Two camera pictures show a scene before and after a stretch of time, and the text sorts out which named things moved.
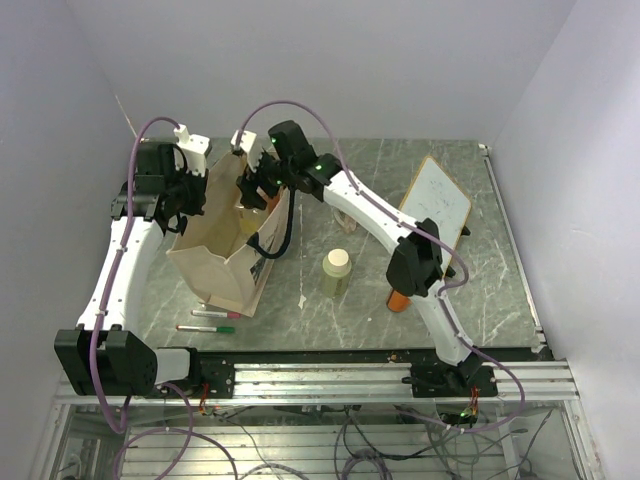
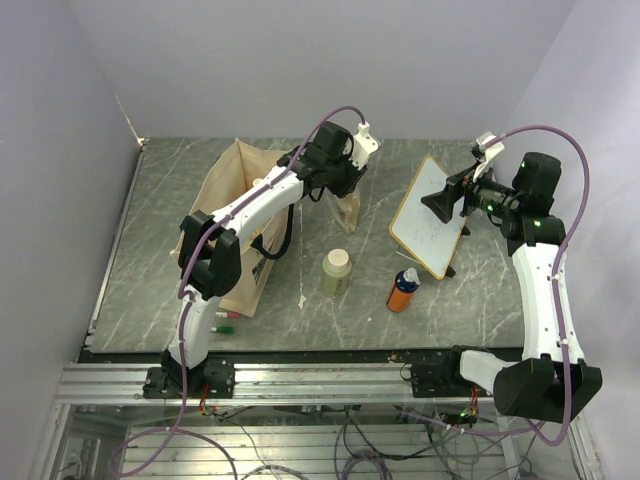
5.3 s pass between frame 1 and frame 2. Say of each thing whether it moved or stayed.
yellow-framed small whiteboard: stayed
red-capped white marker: stayed
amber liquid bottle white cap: stayed
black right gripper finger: moved
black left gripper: moved
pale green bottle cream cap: stayed
